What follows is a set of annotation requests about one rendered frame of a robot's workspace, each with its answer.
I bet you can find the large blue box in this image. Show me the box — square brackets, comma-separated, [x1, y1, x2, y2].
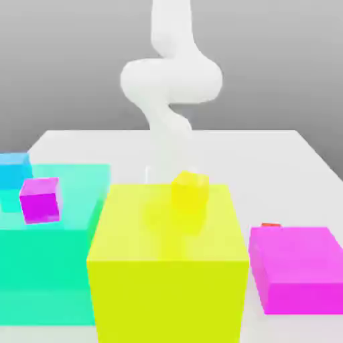
[0, 152, 33, 190]

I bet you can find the small yellow cube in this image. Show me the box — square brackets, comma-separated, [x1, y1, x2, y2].
[171, 170, 210, 212]

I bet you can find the small purple cube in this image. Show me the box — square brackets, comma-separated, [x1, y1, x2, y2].
[19, 176, 61, 225]

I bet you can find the large turquoise box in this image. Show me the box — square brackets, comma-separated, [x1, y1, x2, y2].
[0, 163, 112, 327]

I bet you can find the large yellow-green box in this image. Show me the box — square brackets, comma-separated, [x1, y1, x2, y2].
[86, 183, 251, 343]

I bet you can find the large magenta box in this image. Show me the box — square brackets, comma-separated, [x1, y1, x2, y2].
[248, 226, 343, 316]

